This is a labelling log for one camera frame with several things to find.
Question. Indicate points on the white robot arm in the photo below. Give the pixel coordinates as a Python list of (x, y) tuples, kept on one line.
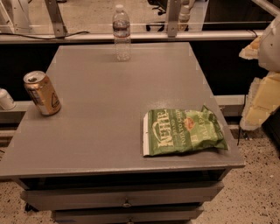
[(264, 93)]

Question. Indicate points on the green jalapeno chip bag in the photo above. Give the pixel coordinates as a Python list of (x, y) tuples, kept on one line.
[(177, 131)]

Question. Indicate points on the grey drawer cabinet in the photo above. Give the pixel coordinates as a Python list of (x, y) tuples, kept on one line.
[(96, 139)]

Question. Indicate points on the clear plastic water bottle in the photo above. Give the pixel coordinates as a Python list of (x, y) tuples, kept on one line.
[(121, 32)]

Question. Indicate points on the upper grey drawer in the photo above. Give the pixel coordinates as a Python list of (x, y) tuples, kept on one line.
[(122, 196)]

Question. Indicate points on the grey drawer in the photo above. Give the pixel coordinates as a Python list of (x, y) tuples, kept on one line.
[(122, 196), (124, 215)]

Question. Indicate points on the gold soda can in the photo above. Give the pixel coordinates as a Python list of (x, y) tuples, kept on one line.
[(40, 88)]

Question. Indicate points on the lower grey drawer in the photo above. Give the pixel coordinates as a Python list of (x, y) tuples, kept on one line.
[(124, 215)]

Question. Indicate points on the white can at left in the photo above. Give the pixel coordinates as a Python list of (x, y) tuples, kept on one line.
[(6, 101)]

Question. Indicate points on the grey metal rail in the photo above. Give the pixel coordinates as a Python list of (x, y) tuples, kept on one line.
[(86, 37)]

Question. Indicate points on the white bottle behind rail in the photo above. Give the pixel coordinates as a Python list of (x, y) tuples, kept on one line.
[(183, 17)]

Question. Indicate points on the right metal bracket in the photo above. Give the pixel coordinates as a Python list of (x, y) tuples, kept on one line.
[(173, 18)]

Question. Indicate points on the metal bracket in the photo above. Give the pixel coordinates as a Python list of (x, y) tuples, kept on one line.
[(173, 18), (58, 25)]

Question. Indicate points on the left metal bracket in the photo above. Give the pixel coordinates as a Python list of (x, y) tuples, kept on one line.
[(58, 25)]

